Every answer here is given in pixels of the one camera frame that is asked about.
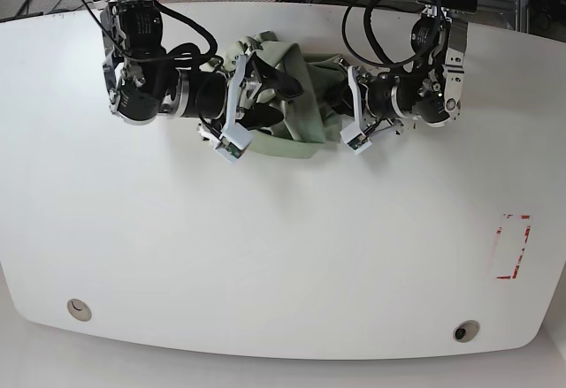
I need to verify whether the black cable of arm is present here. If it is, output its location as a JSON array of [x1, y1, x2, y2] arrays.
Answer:
[[342, 0, 447, 80], [59, 0, 225, 80]]

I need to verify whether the left table cable grommet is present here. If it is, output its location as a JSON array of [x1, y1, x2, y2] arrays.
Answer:
[[66, 299, 92, 322]]

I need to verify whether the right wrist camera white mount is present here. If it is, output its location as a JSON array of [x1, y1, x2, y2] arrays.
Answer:
[[215, 55, 253, 163]]

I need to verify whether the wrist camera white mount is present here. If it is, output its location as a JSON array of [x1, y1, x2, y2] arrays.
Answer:
[[340, 66, 372, 155], [215, 55, 253, 163]]

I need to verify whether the green t-shirt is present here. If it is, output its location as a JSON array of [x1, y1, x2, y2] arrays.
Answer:
[[220, 29, 355, 162]]

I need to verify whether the table cable grommet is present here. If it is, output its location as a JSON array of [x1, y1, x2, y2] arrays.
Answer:
[[66, 299, 92, 322], [453, 320, 480, 343]]

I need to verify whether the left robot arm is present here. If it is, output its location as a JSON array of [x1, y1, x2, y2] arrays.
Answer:
[[326, 0, 478, 140]]

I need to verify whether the right table cable grommet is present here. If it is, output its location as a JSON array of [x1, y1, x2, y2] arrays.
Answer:
[[453, 320, 480, 343]]

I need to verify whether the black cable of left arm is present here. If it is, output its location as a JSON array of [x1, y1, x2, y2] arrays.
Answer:
[[342, 0, 447, 80]]

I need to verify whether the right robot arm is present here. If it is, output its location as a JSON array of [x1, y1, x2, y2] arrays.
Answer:
[[93, 0, 303, 140]]

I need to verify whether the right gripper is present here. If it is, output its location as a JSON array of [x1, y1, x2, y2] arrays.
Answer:
[[179, 52, 303, 141]]

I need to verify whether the red tape rectangle marking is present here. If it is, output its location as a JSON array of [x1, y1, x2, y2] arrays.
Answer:
[[491, 214, 532, 280]]

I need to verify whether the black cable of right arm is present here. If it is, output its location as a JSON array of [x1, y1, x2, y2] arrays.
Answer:
[[59, 0, 225, 80]]

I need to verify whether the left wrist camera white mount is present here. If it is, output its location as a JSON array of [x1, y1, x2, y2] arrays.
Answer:
[[340, 66, 372, 155]]

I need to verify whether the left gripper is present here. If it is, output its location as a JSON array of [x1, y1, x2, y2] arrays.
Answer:
[[329, 58, 404, 136]]

